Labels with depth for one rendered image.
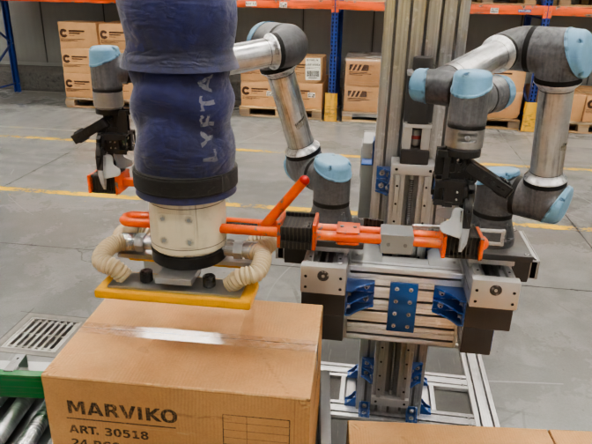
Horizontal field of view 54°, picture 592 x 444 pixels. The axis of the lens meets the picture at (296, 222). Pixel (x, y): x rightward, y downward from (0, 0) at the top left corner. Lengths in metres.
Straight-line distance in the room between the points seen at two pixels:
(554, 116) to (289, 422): 1.01
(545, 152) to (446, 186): 0.54
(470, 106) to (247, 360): 0.74
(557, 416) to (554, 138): 1.61
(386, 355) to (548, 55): 1.14
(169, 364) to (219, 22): 0.75
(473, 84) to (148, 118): 0.63
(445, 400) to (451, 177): 1.46
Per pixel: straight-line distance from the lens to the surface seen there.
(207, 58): 1.16
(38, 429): 1.96
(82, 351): 1.50
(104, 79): 1.57
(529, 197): 1.77
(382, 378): 2.23
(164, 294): 1.27
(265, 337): 1.47
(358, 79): 8.35
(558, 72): 1.62
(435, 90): 1.33
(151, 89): 1.17
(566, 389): 3.18
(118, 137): 1.59
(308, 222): 1.29
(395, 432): 1.86
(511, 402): 2.99
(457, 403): 2.56
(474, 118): 1.20
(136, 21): 1.17
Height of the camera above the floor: 1.75
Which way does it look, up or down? 22 degrees down
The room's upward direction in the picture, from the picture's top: 1 degrees clockwise
